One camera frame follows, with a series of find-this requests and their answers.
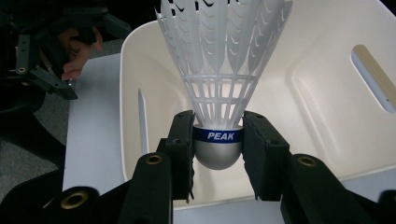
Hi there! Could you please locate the white plastic storage bin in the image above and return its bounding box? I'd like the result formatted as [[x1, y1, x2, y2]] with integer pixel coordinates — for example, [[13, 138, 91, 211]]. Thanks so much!
[[119, 0, 396, 210]]

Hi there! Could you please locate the white plastic shuttlecock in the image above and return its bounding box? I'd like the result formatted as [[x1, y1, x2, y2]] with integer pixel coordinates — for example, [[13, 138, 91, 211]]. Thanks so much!
[[154, 0, 294, 171]]

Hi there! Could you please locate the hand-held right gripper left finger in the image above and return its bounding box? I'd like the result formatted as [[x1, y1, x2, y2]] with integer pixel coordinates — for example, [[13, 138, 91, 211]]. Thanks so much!
[[156, 109, 196, 203]]

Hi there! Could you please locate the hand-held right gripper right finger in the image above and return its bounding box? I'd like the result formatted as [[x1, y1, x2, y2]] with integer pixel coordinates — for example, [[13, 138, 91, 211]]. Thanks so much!
[[242, 110, 292, 203]]

